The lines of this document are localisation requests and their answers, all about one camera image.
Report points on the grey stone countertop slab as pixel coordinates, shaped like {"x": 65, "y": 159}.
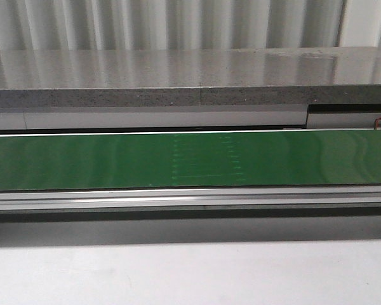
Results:
{"x": 158, "y": 78}

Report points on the green conveyor belt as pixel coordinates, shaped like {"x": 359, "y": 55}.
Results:
{"x": 151, "y": 160}

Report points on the white corrugated curtain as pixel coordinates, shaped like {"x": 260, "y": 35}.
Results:
{"x": 187, "y": 25}

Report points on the rear grey conveyor rail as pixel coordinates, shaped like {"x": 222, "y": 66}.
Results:
{"x": 200, "y": 116}

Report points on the front aluminium conveyor rail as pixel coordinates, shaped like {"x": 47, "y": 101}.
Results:
{"x": 207, "y": 197}

